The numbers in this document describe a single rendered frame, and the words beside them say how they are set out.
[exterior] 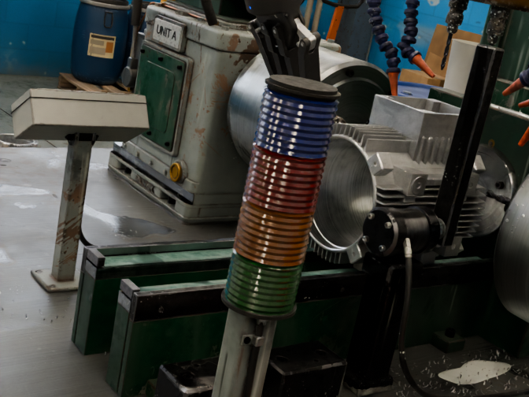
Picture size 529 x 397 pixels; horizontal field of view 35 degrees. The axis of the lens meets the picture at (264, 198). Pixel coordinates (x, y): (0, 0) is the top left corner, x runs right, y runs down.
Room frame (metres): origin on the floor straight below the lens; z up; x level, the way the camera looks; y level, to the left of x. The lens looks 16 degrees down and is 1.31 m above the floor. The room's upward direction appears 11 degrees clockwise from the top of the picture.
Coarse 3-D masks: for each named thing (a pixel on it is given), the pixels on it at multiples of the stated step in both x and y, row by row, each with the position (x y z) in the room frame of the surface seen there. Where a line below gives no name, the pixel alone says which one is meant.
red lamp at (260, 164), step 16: (256, 144) 0.65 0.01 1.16; (256, 160) 0.64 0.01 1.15; (272, 160) 0.63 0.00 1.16; (288, 160) 0.63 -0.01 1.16; (304, 160) 0.63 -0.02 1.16; (320, 160) 0.64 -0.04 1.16; (256, 176) 0.64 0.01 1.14; (272, 176) 0.63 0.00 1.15; (288, 176) 0.63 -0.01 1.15; (304, 176) 0.63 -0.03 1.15; (320, 176) 0.65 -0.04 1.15; (256, 192) 0.63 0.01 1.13; (272, 192) 0.63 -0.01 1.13; (288, 192) 0.63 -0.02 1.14; (304, 192) 0.63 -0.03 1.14; (272, 208) 0.63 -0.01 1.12; (288, 208) 0.63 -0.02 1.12; (304, 208) 0.63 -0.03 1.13
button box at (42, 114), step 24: (24, 96) 1.08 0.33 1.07; (48, 96) 1.08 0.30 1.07; (72, 96) 1.10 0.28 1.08; (96, 96) 1.12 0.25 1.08; (120, 96) 1.15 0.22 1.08; (144, 96) 1.17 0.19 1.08; (24, 120) 1.07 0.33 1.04; (48, 120) 1.06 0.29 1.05; (72, 120) 1.08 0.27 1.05; (96, 120) 1.11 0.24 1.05; (120, 120) 1.13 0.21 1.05; (144, 120) 1.15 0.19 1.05
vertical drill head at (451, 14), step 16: (464, 0) 1.24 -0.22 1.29; (480, 0) 1.18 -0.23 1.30; (496, 0) 1.17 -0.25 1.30; (512, 0) 1.16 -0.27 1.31; (528, 0) 1.16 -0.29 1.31; (448, 16) 1.25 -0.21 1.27; (496, 16) 1.18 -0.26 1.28; (448, 32) 1.25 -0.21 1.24; (496, 32) 1.18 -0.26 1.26; (448, 48) 1.25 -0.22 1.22; (528, 64) 1.25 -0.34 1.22
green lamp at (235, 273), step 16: (240, 256) 0.64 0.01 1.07; (240, 272) 0.63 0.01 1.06; (256, 272) 0.63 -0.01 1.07; (272, 272) 0.63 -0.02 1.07; (288, 272) 0.63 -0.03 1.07; (240, 288) 0.63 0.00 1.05; (256, 288) 0.63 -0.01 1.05; (272, 288) 0.63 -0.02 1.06; (288, 288) 0.64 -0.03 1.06; (240, 304) 0.63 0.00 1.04; (256, 304) 0.63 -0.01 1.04; (272, 304) 0.63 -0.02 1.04; (288, 304) 0.64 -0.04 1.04
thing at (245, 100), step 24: (240, 72) 1.48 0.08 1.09; (264, 72) 1.42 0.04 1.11; (336, 72) 1.36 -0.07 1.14; (360, 72) 1.39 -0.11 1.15; (384, 72) 1.43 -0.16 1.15; (240, 96) 1.43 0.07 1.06; (360, 96) 1.39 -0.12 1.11; (240, 120) 1.42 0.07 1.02; (336, 120) 1.33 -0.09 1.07; (360, 120) 1.40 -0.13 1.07; (240, 144) 1.44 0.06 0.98
